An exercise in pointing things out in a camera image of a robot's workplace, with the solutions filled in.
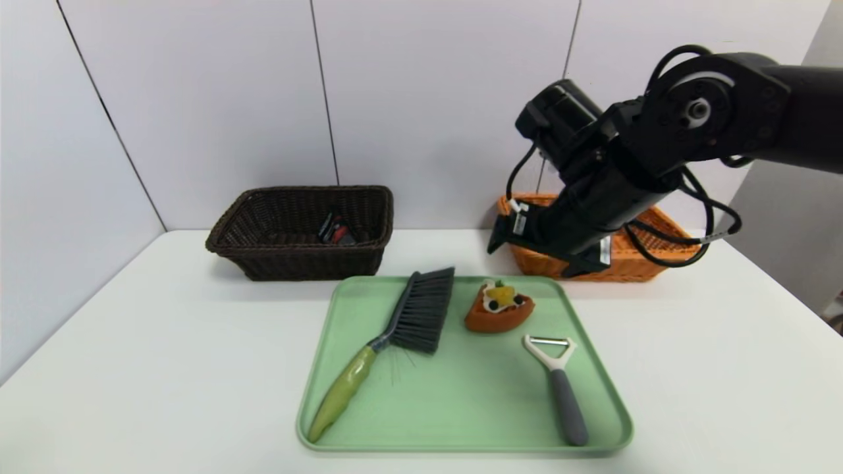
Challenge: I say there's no black cosmetic tube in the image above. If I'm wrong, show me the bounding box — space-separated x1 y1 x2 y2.
318 212 358 246

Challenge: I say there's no light green plastic tray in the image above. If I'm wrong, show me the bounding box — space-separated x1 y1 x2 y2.
296 275 634 454

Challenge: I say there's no grey brush with green handle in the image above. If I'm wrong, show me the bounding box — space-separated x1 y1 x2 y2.
308 267 455 443

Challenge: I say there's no black right elbow cable loop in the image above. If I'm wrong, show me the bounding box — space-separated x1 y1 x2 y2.
649 45 713 90

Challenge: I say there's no orange wicker basket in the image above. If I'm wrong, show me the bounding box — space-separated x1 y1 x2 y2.
497 192 700 283

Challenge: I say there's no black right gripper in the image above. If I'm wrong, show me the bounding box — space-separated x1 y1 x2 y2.
487 161 682 278

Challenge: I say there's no dark brown wicker basket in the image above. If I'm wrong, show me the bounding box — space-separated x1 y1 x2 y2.
205 185 394 282

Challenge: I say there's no white peeler with grey handle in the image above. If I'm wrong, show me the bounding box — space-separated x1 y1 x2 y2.
523 335 589 448

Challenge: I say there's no orange toy fruit tart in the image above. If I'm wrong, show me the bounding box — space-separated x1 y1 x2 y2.
464 279 535 334

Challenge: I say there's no thin black right camera cable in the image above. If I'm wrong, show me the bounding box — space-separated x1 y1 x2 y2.
506 142 551 206

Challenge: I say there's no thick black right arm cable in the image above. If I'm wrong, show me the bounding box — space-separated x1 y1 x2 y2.
624 168 744 269

